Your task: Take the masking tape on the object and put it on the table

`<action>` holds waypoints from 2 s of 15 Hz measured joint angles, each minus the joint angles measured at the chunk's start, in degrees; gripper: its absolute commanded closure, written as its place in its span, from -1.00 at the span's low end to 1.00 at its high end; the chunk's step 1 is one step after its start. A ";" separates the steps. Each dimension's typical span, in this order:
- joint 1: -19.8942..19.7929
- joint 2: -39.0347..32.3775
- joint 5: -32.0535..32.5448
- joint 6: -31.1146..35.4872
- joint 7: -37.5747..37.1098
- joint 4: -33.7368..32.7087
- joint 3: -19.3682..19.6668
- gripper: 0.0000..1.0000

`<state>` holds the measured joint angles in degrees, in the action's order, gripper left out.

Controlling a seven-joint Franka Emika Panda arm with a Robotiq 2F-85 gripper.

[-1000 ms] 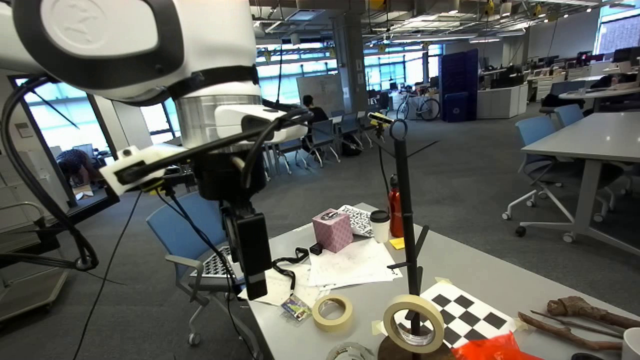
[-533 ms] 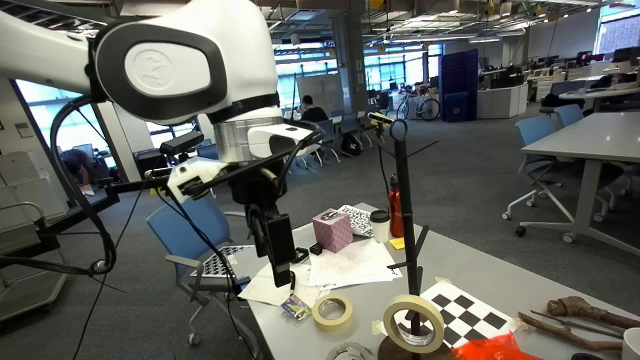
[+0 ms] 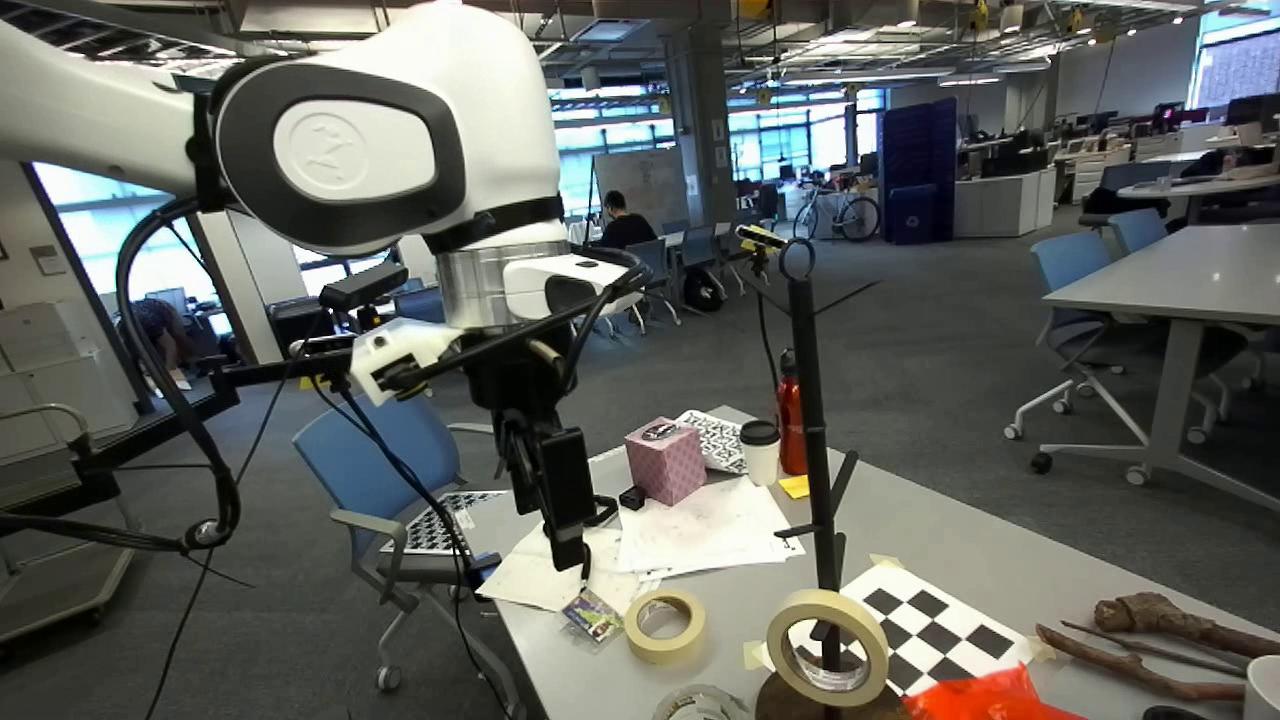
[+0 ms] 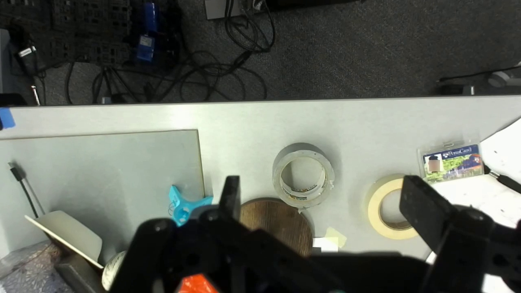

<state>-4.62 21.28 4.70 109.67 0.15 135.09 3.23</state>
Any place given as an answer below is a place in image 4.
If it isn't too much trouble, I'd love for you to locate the round brown wooden disc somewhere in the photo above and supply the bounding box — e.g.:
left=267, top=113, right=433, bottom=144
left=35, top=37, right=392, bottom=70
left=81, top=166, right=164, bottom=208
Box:
left=238, top=198, right=314, bottom=258

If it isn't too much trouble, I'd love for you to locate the ID card in clear holder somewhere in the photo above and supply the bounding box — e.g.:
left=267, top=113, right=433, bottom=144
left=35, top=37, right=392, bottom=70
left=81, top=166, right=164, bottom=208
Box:
left=417, top=140, right=485, bottom=184

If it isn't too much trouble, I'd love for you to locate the white tape roll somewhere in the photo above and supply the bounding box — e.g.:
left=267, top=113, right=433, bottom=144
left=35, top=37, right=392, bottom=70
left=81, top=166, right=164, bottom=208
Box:
left=101, top=250, right=127, bottom=292

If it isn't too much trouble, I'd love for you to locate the blue box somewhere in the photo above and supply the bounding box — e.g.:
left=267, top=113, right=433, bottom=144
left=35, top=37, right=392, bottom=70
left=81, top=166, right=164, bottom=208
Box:
left=136, top=2, right=158, bottom=62

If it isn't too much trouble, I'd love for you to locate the black pen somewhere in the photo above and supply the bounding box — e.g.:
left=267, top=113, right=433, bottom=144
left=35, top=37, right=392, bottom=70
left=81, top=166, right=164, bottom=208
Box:
left=484, top=164, right=521, bottom=194

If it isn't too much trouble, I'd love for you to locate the yellow sticky note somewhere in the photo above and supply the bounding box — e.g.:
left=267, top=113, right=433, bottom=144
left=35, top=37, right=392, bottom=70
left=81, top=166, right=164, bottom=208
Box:
left=324, top=227, right=348, bottom=249

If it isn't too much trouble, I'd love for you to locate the tangle of black cables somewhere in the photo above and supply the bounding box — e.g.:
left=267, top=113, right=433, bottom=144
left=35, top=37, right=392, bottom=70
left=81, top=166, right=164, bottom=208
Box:
left=65, top=0, right=277, bottom=104

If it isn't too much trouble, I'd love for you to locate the white sticky note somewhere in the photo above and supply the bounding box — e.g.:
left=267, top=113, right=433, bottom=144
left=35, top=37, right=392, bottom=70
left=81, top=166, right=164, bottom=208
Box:
left=313, top=237, right=339, bottom=254

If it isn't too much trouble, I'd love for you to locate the grey flat board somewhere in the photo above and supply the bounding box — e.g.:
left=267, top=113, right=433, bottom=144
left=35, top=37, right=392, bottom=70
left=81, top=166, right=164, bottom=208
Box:
left=0, top=129, right=205, bottom=269

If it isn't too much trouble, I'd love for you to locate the black perforated rack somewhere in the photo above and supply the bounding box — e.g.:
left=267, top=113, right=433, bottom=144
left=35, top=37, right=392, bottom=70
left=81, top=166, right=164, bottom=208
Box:
left=0, top=0, right=182, bottom=70

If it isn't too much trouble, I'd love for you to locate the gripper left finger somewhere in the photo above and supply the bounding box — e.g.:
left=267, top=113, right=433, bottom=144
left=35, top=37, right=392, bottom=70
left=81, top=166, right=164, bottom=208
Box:
left=110, top=176, right=261, bottom=293

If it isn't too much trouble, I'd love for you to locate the white paper sheet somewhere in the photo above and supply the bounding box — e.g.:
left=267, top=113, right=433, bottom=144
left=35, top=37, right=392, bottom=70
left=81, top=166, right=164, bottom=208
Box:
left=425, top=118, right=521, bottom=293

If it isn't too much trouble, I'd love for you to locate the blue tape strip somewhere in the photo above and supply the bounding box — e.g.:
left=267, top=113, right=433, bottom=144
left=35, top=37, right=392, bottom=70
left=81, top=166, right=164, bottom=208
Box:
left=0, top=107, right=16, bottom=131

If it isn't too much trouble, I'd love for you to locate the grey chair base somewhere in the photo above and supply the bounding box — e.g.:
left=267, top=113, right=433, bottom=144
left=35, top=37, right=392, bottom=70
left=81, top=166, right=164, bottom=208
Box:
left=488, top=61, right=521, bottom=88

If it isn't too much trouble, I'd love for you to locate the black cable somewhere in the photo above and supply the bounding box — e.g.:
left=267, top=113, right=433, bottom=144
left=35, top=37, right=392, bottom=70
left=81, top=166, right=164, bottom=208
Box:
left=8, top=162, right=40, bottom=219

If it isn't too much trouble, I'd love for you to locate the beige masking tape roll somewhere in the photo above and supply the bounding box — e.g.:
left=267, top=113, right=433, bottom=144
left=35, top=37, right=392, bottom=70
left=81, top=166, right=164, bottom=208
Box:
left=366, top=175, right=420, bottom=241

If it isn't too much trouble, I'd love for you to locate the patterned grey cloth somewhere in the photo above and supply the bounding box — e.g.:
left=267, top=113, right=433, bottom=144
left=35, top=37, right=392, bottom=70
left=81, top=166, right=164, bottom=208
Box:
left=0, top=240, right=68, bottom=293

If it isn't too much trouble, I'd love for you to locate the grey duct tape roll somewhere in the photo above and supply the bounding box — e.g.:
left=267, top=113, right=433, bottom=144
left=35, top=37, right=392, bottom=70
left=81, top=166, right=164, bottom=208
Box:
left=272, top=142, right=335, bottom=209

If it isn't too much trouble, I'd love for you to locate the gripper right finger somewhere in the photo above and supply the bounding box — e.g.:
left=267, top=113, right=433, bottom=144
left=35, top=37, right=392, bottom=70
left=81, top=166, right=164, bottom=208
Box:
left=400, top=175, right=521, bottom=293

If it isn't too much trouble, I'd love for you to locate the blue plastic tape dispenser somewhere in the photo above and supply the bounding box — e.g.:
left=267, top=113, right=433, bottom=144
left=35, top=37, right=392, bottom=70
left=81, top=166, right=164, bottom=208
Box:
left=168, top=185, right=214, bottom=227

